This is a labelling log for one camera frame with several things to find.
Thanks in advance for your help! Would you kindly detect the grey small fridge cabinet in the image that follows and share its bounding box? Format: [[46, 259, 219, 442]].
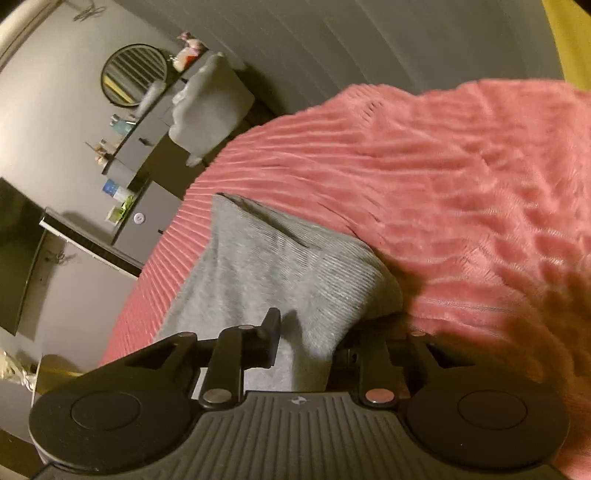
[[111, 182, 181, 264]]

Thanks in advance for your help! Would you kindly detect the grey tall cabinet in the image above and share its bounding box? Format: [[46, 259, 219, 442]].
[[39, 208, 143, 278]]

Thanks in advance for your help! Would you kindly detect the blue white container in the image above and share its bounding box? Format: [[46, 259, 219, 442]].
[[102, 179, 120, 199]]

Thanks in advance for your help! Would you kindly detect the red ribbed bedspread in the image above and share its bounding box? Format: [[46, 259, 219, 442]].
[[104, 80, 590, 479]]

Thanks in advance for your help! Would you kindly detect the grey vanity desk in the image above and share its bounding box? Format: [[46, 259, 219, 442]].
[[97, 73, 188, 187]]

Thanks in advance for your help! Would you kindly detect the white fluffy chair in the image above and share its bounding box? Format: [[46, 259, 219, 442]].
[[168, 53, 256, 167]]

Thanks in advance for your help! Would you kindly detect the round black mirror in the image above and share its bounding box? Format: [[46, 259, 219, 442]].
[[100, 43, 169, 108]]

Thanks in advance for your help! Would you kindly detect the black wall television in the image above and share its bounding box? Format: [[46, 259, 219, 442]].
[[0, 178, 45, 335]]

